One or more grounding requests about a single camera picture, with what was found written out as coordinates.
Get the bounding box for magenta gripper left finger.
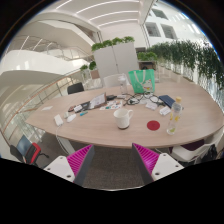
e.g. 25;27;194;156
44;144;95;186

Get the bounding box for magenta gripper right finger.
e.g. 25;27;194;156
132;143;183;185

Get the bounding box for clear plastic water bottle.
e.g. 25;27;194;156
167;97;182;135

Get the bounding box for white chair right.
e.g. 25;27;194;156
169;128;223;162

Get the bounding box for red round coaster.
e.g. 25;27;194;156
147;120;160;131

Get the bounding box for red and blue chair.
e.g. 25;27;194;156
10;135;45;166

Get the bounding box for white power adapter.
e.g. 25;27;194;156
54;114;64;126

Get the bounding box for white small box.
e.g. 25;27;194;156
159;106;171;116

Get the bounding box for white ceramic mug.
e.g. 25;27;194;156
114;108;133;129

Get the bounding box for white card package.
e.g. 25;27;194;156
146;102;158;111

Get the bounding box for white paper sheet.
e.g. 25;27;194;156
42;106;53;111

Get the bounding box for dark blue notebook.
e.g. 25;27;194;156
159;95;175;108

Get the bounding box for black office chair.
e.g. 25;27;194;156
67;82;84;94

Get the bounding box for green tote bag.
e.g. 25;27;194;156
129;69;155;93

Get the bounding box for white cabinet with plants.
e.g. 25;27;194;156
91;36;138;80

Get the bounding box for hanging green plant hedge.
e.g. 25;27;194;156
137;40;224;90

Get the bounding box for black tangled cables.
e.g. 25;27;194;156
123;91;166;107

